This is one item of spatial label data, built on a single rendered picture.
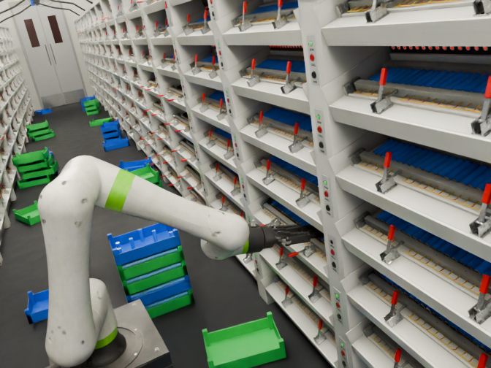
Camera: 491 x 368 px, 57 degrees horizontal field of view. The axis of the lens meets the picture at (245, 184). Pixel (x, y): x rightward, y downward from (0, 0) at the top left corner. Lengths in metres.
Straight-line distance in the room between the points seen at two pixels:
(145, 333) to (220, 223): 0.52
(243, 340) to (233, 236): 0.82
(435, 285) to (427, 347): 0.19
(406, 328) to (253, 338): 0.90
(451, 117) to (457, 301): 0.38
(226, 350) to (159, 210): 0.90
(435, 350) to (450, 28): 0.73
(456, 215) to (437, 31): 0.35
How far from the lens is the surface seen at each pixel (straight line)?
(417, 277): 1.12
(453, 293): 1.07
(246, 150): 1.87
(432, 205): 1.01
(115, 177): 1.25
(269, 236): 1.47
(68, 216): 1.11
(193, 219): 1.27
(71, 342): 1.31
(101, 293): 1.45
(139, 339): 1.60
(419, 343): 1.24
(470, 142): 0.85
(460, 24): 0.83
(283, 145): 1.52
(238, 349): 1.99
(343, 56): 1.19
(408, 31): 0.92
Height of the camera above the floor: 1.28
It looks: 20 degrees down
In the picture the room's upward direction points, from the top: 10 degrees counter-clockwise
